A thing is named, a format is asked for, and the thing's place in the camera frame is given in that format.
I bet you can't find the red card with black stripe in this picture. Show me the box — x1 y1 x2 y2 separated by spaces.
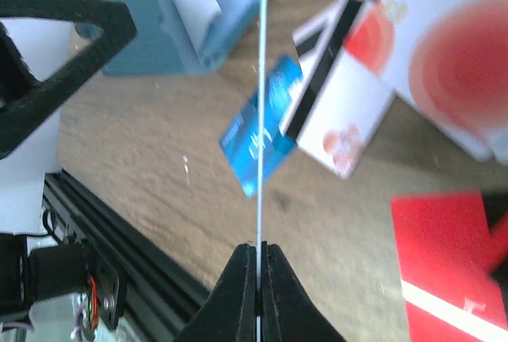
391 190 507 341

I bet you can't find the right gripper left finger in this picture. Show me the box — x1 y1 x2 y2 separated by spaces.
175 244 256 342

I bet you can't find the white card with black stripe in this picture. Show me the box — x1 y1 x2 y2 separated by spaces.
279 0 393 179

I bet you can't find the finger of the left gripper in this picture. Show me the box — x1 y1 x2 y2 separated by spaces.
1 0 137 158

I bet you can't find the white card with red circle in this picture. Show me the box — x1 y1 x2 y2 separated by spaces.
343 0 508 167

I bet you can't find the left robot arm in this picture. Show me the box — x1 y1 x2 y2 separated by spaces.
1 0 137 233

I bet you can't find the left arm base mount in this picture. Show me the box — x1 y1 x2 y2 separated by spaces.
1 233 127 341

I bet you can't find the teal card with black stripe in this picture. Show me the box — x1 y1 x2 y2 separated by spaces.
256 0 268 342

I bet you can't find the black aluminium frame rail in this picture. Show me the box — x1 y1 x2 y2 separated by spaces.
43 171 210 341

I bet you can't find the teal leather card holder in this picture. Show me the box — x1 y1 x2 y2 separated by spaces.
75 0 277 78

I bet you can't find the blue credit card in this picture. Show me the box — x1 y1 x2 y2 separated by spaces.
218 55 305 199

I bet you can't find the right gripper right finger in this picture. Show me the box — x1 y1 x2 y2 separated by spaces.
260 242 344 342

